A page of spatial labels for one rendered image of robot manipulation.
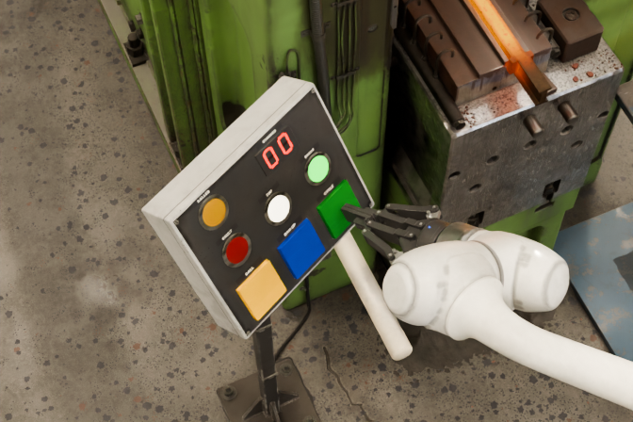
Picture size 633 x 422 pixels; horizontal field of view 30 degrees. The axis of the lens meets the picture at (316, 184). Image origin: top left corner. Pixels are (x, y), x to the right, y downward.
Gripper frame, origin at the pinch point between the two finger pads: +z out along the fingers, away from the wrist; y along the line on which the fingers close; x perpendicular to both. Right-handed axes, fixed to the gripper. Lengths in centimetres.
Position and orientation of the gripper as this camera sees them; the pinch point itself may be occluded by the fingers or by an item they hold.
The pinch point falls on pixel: (360, 217)
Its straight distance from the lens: 198.4
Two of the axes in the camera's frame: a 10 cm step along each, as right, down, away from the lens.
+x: -3.9, -7.2, -5.7
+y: 6.5, -6.6, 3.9
